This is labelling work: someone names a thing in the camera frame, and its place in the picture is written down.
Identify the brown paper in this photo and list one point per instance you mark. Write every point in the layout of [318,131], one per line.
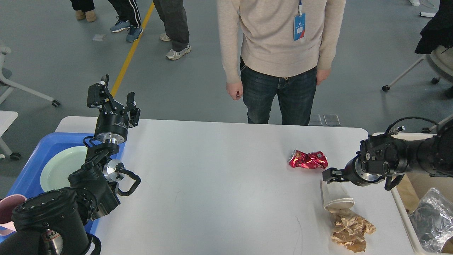
[350,229]

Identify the person in striped trackpants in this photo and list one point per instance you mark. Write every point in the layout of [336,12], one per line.
[128,17]

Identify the blue id badge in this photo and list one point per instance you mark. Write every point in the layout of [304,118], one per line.
[299,22]

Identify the blue plastic tray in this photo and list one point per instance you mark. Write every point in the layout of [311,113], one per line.
[35,166]

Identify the black jacket on chair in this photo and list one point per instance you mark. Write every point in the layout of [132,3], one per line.
[438,31]

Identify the white paper cup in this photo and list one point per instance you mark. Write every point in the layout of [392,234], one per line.
[335,196]

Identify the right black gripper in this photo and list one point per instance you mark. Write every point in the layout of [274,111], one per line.
[353,173]

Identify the person in beige sweater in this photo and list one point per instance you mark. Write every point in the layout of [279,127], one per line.
[262,61]

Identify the pink mug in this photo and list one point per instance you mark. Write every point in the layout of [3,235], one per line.
[7,205]

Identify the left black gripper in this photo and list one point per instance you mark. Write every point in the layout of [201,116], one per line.
[111,127]

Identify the brown paper bag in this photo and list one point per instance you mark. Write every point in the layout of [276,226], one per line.
[408,195]

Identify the yellow plate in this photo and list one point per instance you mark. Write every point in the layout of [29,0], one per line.
[46,183]

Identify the white plastic bin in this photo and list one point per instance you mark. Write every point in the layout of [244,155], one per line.
[422,182]

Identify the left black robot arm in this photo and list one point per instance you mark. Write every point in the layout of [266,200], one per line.
[53,223]

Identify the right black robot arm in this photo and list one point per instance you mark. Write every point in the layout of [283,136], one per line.
[385,157]

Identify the person in tan boots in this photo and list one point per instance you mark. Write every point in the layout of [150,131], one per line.
[84,9]

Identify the silver foil bag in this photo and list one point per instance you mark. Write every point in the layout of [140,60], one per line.
[432,221]

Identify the person in grey trousers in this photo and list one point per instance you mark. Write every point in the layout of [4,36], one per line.
[173,15]

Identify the light green plate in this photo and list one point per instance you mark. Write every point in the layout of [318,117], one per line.
[64,163]

